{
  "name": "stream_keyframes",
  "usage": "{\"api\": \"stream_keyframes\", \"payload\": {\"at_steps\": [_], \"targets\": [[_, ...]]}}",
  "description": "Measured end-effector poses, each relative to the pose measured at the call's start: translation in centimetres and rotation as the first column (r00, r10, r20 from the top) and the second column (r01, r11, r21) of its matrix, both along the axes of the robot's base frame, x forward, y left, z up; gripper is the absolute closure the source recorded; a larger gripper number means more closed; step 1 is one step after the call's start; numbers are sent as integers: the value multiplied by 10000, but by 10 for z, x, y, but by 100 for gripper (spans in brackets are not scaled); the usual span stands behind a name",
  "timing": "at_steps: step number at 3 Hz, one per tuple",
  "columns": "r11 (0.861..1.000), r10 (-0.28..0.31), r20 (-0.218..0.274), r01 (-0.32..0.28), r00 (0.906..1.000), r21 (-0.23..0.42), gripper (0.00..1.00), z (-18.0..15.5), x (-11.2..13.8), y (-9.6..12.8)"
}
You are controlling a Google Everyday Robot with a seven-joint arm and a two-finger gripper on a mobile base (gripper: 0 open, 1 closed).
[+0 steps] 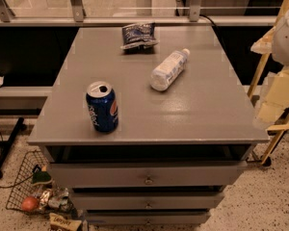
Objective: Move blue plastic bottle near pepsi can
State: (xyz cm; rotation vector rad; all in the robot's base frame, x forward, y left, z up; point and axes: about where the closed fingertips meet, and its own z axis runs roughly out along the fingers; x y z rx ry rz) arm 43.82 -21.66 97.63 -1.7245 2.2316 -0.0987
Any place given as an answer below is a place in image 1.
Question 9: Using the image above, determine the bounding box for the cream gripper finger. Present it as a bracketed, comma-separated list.
[252, 66, 289, 129]

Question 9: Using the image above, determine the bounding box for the clear plastic water bottle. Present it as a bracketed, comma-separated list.
[150, 48, 190, 91]

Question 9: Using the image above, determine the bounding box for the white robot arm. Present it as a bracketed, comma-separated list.
[251, 10, 289, 129]

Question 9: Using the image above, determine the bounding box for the blue pepsi can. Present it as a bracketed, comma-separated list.
[86, 81, 118, 133]

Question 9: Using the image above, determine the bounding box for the top grey drawer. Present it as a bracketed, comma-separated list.
[48, 161, 247, 188]

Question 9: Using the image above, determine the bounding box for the grey drawer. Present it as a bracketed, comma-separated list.
[48, 161, 247, 188]
[85, 211, 210, 225]
[70, 192, 224, 211]

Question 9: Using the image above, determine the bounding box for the grey drawer cabinet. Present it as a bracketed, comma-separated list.
[29, 26, 268, 215]

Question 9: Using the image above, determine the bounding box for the dark blue chip bag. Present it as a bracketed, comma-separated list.
[120, 22, 159, 50]

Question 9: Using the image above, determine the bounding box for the bottom grey drawer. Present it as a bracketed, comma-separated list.
[85, 211, 210, 225]

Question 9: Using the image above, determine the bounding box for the middle grey drawer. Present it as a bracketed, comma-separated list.
[70, 192, 224, 211]

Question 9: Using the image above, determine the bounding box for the crumpled silver wrapper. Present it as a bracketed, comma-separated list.
[39, 188, 70, 212]

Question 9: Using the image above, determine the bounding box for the green sponge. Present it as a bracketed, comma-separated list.
[32, 171, 52, 186]

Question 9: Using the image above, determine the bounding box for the yellow chip bag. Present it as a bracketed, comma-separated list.
[49, 213, 82, 231]

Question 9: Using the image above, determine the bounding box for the red apple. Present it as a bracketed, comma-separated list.
[21, 196, 39, 212]

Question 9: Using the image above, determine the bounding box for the grey metal railing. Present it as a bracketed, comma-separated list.
[0, 0, 279, 27]

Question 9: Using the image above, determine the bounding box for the black metal stand leg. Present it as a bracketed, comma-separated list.
[0, 117, 25, 179]

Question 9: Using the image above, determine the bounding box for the black cable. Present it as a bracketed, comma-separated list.
[199, 13, 229, 55]

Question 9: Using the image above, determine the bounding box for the black wire basket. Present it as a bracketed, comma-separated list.
[6, 151, 73, 215]

